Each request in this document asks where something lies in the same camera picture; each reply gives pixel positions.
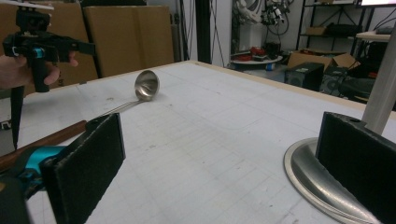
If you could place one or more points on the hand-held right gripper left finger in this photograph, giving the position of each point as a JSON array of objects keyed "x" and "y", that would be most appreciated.
[{"x": 84, "y": 168}]

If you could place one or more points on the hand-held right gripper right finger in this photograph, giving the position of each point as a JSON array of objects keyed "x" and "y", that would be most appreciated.
[{"x": 358, "y": 158}]

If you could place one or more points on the silver metal plate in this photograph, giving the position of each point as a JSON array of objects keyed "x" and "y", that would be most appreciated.
[{"x": 314, "y": 180}]

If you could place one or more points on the printed brown cardboard sheet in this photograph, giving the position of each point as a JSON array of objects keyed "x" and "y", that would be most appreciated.
[{"x": 73, "y": 67}]

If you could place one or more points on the plain brown cardboard sheet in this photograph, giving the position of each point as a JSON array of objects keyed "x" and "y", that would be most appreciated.
[{"x": 130, "y": 37}]

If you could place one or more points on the black speaker box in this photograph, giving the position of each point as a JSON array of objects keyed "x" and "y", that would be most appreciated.
[{"x": 331, "y": 84}]

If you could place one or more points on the black computer case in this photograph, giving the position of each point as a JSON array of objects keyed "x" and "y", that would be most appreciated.
[{"x": 305, "y": 76}]

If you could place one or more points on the open cardboard box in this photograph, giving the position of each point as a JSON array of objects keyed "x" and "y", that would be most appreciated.
[{"x": 311, "y": 58}]

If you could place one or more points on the black pillar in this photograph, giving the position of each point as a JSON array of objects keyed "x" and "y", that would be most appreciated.
[{"x": 203, "y": 31}]

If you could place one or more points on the wooden side table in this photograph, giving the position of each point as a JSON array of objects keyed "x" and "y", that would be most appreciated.
[{"x": 372, "y": 35}]

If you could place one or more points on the black metal shelf rack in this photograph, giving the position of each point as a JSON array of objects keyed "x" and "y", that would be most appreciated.
[{"x": 330, "y": 28}]

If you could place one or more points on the white round platform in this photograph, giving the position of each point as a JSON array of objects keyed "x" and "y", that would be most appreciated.
[{"x": 257, "y": 60}]

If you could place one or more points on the red tool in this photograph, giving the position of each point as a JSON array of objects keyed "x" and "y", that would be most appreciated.
[{"x": 257, "y": 50}]

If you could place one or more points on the white robot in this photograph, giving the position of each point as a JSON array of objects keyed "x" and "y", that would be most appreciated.
[{"x": 249, "y": 11}]

